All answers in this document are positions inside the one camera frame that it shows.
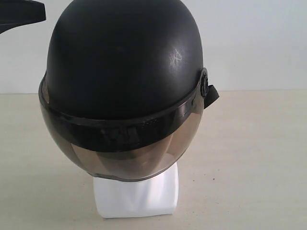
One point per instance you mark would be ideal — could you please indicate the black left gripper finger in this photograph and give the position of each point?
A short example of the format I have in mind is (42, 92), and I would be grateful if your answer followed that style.
(15, 13)

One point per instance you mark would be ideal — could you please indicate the black helmet with visor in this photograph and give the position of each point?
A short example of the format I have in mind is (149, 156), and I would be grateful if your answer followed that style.
(125, 86)

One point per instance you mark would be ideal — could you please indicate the white mannequin head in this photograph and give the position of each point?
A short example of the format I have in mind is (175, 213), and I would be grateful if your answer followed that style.
(153, 197)

